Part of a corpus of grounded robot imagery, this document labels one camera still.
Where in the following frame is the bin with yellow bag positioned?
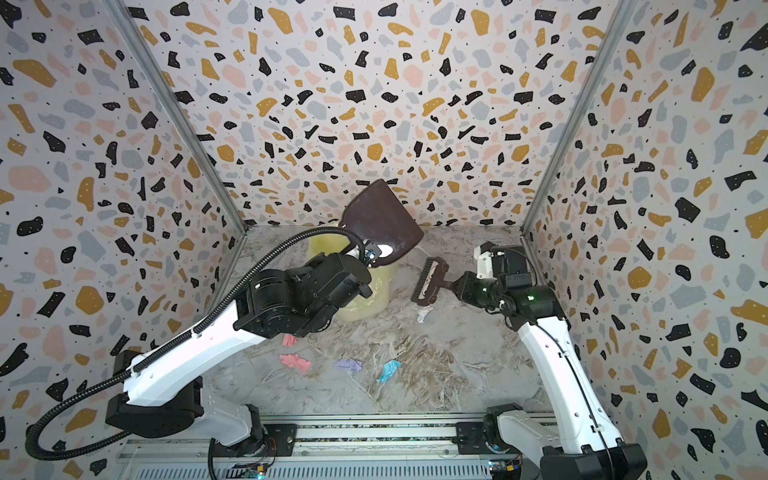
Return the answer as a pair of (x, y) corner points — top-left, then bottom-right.
(307, 230), (398, 322)

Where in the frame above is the brown cartoon face brush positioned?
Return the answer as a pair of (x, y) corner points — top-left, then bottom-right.
(411, 256), (454, 307)

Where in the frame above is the brown dustpan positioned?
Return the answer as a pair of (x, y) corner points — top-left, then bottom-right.
(338, 179), (424, 268)

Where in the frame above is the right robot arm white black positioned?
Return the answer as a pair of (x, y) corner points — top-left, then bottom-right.
(452, 242), (647, 479)

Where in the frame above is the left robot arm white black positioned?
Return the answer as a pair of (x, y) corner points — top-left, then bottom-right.
(106, 253), (372, 456)

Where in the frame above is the pink paper scrap lower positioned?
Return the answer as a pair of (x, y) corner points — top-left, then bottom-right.
(279, 354), (312, 374)

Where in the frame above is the purple paper scrap lower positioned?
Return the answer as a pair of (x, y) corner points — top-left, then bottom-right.
(334, 359), (363, 372)

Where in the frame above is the white paper scrap middle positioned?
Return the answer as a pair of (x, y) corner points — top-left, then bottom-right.
(417, 306), (434, 324)

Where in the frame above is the cyan paper scrap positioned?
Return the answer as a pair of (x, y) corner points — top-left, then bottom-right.
(378, 360), (401, 384)

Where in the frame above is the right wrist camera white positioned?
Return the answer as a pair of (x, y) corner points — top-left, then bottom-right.
(473, 241), (495, 279)

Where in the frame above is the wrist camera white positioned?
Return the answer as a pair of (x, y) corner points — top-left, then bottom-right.
(473, 241), (495, 279)
(364, 241), (391, 267)

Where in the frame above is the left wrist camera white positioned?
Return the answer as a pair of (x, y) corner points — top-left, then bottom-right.
(364, 241), (391, 267)

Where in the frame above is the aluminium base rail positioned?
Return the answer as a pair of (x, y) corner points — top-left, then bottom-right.
(116, 412), (577, 480)

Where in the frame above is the black corrugated cable conduit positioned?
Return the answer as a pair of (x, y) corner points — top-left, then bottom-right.
(25, 226), (367, 462)

